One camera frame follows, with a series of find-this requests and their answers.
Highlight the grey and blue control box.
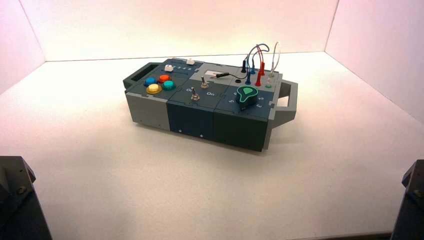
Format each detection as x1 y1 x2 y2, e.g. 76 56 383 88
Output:
122 58 299 153

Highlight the green and black rotary knob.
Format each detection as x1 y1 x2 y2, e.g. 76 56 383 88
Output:
235 86 262 111

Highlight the white display label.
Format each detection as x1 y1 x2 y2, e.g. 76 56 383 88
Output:
202 69 229 78

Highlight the yellow round push button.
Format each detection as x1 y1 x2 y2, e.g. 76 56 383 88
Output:
146 83 163 95

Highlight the black probe cable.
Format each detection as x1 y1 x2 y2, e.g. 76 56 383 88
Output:
209 59 249 81

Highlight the blue jumper cable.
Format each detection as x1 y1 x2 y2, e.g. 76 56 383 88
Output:
245 43 270 86

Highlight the red jumper cable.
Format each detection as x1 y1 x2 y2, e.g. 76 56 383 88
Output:
254 44 267 88

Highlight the white jumper cable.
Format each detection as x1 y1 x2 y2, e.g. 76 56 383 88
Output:
265 41 282 88

